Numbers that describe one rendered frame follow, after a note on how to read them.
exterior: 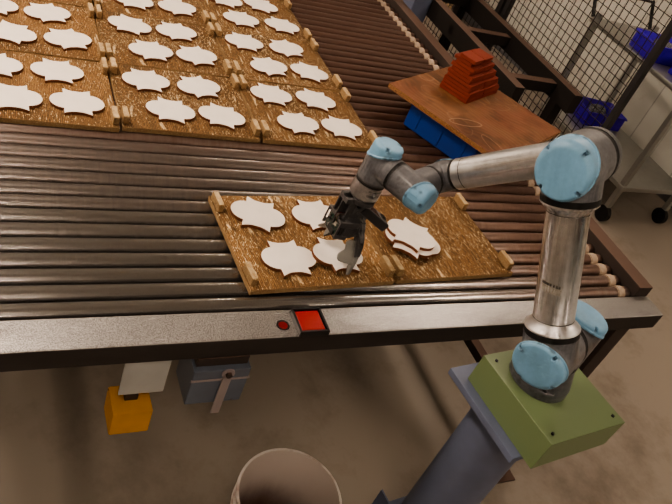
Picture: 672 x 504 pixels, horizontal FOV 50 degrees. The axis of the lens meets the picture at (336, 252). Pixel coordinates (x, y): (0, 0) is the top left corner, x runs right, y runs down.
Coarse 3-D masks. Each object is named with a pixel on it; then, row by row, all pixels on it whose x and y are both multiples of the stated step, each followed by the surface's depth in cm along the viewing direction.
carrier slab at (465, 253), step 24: (408, 216) 213; (432, 216) 217; (456, 216) 221; (384, 240) 199; (456, 240) 211; (480, 240) 216; (408, 264) 195; (432, 264) 198; (456, 264) 202; (480, 264) 206
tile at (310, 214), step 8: (320, 200) 202; (296, 208) 195; (304, 208) 196; (312, 208) 198; (320, 208) 199; (296, 216) 192; (304, 216) 194; (312, 216) 195; (320, 216) 196; (304, 224) 192; (312, 224) 192; (312, 232) 191
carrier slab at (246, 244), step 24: (216, 216) 184; (288, 216) 193; (240, 240) 179; (264, 240) 182; (288, 240) 185; (312, 240) 189; (240, 264) 172; (264, 288) 169; (288, 288) 172; (312, 288) 176; (336, 288) 180
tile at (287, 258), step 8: (272, 248) 179; (280, 248) 180; (288, 248) 181; (296, 248) 182; (304, 248) 183; (264, 256) 176; (272, 256) 177; (280, 256) 178; (288, 256) 179; (296, 256) 180; (304, 256) 181; (312, 256) 182; (264, 264) 175; (272, 264) 175; (280, 264) 176; (288, 264) 177; (296, 264) 178; (304, 264) 179; (312, 264) 180; (280, 272) 175; (288, 272) 174; (296, 272) 176; (304, 272) 176
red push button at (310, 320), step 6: (300, 312) 168; (306, 312) 169; (312, 312) 169; (300, 318) 166; (306, 318) 167; (312, 318) 168; (318, 318) 168; (300, 324) 165; (306, 324) 166; (312, 324) 166; (318, 324) 167
